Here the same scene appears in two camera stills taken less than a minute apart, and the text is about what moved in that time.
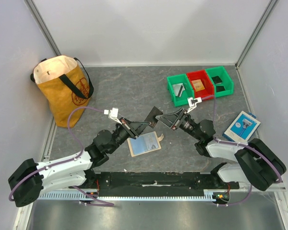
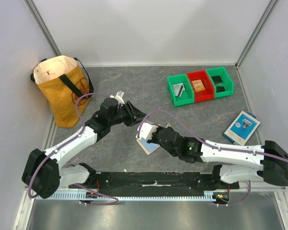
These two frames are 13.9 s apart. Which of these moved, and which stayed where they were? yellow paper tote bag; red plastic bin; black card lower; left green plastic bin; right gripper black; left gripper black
Moved: right gripper black; left gripper black
Stayed: left green plastic bin; red plastic bin; black card lower; yellow paper tote bag
